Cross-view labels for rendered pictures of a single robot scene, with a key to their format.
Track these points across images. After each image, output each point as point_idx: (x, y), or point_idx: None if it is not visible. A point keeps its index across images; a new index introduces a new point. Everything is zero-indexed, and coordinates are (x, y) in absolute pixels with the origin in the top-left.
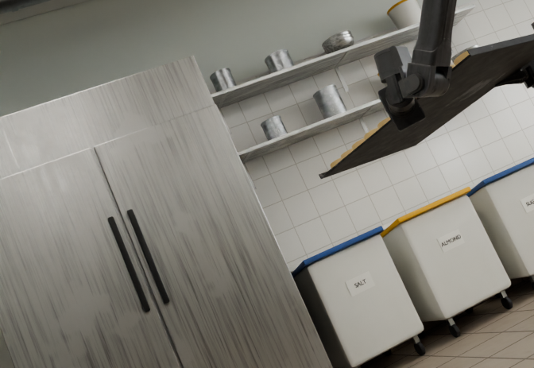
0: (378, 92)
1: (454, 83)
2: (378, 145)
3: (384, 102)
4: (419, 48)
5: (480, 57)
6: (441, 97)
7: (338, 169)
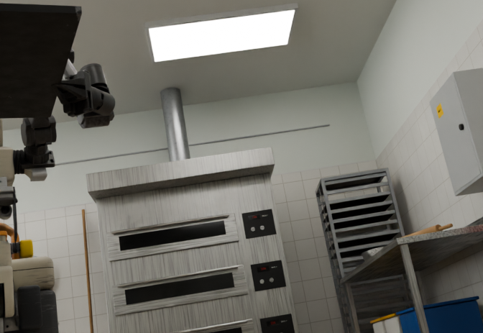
0: (89, 72)
1: (18, 101)
2: (14, 45)
3: (90, 82)
4: None
5: (28, 115)
6: (5, 90)
7: (56, 22)
